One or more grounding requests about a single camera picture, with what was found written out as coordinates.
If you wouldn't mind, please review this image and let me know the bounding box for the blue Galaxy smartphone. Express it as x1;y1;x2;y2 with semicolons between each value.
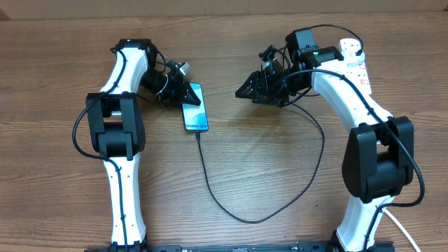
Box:
182;83;209;132

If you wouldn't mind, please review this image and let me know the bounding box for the black USB charging cable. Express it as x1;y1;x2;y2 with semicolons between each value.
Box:
194;24;364;225

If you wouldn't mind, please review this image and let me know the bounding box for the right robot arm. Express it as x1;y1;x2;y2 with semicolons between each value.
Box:
235;27;421;251

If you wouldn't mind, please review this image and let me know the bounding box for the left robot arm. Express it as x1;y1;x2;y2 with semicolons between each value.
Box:
81;38;204;251

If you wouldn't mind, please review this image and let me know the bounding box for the white charger plug adapter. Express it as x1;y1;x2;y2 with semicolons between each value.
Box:
341;48;365;67

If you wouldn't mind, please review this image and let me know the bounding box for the white power strip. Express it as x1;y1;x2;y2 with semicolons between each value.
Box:
339;38;372;95

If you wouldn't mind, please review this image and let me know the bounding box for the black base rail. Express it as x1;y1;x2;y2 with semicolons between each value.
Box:
84;241;396;252

